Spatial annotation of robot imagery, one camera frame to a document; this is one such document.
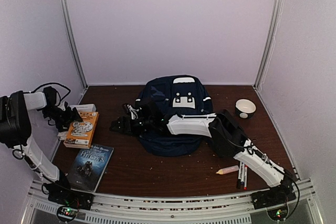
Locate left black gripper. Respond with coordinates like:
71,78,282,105
42,106,83,132

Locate white Afternoon Tea book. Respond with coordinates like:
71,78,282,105
57,104,96,141

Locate blue marker pen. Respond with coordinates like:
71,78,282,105
240,163,245,187

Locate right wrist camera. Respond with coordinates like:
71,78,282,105
122,103,139,120

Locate right aluminium frame post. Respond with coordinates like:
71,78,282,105
254,0,283,90

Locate left aluminium frame post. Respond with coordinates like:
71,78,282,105
60,0,88,89

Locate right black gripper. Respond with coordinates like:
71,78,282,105
110,117,153,137

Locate orange comic paperback book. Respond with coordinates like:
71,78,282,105
64,112,99,149

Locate dark bowl white inside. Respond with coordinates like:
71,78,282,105
235,99,257,119

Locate black marker pen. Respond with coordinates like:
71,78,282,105
236,162,243,189

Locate red marker pen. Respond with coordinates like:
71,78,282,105
244,165,248,190

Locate aluminium frame post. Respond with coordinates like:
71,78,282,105
60,0,88,89
254,0,283,90

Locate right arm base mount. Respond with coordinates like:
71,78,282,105
251,183,300,222

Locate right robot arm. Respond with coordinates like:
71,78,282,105
110,101,299,204

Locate cream glue tube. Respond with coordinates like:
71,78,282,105
216,165,239,175

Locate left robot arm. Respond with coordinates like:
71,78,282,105
1,82,82,205

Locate dark Wuthering Heights book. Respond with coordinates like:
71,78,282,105
67,144,114,193

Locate navy blue student backpack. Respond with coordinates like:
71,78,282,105
135,75,213,157

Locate front aluminium rail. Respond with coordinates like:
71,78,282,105
19,179,327,223

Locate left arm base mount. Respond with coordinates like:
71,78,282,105
41,180,94,223

